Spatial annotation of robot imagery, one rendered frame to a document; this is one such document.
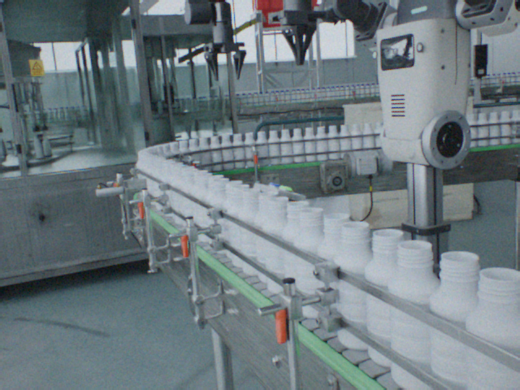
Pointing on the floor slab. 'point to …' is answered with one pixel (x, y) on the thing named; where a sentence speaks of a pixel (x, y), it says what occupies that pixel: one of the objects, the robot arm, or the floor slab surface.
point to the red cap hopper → (286, 67)
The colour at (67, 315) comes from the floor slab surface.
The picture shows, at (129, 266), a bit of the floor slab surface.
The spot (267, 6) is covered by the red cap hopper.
